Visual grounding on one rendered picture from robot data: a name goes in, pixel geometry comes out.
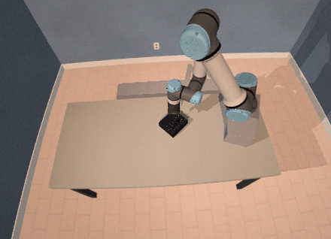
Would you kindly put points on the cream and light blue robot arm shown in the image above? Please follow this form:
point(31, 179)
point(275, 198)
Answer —
point(199, 42)

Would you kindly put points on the black lighting desk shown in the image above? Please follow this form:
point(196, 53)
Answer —
point(172, 124)

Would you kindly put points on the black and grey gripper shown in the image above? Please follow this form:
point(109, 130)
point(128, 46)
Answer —
point(175, 107)

